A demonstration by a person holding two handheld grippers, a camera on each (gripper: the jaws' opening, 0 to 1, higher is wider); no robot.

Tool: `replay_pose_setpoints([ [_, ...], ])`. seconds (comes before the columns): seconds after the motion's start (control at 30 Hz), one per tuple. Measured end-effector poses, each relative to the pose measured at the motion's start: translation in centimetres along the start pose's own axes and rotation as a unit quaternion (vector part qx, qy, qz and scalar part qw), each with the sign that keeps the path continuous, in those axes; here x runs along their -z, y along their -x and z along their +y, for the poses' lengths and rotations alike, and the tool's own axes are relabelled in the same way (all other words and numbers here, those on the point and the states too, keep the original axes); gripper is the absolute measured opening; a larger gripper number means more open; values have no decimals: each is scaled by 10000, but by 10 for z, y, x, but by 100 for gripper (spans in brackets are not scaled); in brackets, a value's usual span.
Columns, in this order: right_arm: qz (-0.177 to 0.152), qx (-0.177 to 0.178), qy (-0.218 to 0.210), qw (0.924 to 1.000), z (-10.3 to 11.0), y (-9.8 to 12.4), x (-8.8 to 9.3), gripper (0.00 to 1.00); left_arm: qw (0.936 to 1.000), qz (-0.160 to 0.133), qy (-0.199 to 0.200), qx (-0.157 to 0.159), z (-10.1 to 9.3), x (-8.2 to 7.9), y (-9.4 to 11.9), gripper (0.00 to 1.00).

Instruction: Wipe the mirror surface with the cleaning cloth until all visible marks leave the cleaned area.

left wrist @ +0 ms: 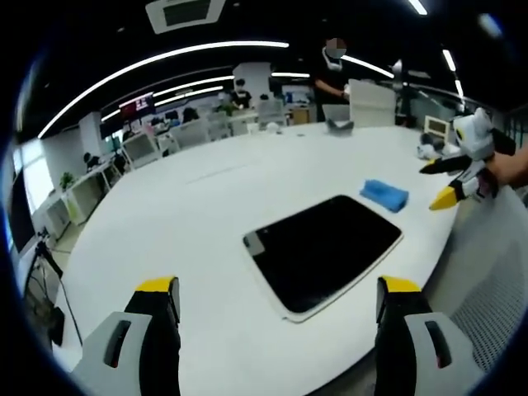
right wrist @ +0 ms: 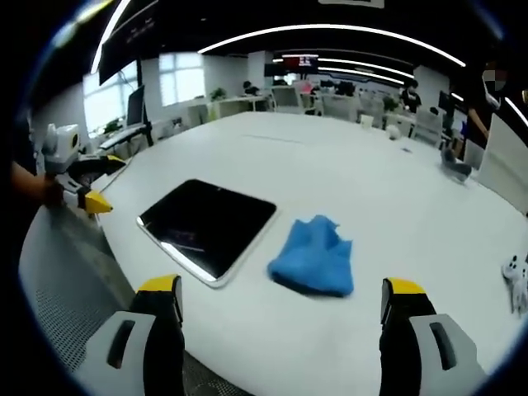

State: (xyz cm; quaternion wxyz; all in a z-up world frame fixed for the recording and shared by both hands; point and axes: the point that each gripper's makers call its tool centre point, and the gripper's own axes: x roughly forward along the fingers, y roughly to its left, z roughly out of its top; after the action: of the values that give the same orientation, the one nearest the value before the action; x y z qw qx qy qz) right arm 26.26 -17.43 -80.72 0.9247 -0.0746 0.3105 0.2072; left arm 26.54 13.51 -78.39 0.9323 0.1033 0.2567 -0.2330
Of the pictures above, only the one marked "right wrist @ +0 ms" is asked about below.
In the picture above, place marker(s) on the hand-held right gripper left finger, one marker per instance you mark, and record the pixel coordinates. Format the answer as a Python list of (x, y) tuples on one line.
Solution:
[(123, 342)]

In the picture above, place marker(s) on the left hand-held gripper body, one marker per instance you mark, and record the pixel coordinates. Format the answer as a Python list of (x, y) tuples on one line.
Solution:
[(62, 152)]

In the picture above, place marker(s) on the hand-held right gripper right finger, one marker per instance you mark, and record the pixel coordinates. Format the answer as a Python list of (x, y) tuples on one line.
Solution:
[(433, 346)]

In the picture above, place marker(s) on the black tablet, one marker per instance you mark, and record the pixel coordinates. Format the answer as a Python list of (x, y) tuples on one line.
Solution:
[(208, 229)]

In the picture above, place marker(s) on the blue cleaning cloth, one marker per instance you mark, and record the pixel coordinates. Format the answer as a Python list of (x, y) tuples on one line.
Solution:
[(315, 257)]

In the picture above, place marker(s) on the black computer monitor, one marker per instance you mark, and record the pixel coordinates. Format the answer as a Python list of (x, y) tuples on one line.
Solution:
[(135, 105)]

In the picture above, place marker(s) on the white game controller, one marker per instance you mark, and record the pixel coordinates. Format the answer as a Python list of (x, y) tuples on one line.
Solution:
[(515, 280)]

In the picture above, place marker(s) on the large hanging dark screen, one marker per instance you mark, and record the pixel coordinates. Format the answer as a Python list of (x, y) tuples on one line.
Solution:
[(125, 37)]

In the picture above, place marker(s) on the green potted plant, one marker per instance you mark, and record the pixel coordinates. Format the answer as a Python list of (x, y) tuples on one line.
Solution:
[(218, 94)]

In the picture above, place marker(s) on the grey object on table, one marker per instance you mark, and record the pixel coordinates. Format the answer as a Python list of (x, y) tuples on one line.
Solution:
[(453, 165)]

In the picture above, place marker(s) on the white mesh office chair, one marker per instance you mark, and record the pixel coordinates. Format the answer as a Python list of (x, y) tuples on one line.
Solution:
[(288, 99)]

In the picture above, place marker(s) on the ceiling display screen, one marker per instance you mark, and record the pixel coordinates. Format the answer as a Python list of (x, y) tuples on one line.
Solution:
[(300, 62)]

